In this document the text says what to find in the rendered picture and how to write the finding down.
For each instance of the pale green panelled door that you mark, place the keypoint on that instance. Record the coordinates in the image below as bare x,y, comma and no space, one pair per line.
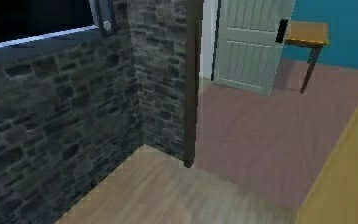
250,46

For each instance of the orange wooden table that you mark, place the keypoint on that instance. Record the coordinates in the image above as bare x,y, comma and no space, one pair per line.
307,32

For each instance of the dark brown door frame post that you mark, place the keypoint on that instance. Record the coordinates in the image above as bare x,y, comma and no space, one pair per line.
192,83

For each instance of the dark window with white frame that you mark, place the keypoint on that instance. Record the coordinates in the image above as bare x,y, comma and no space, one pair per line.
37,16

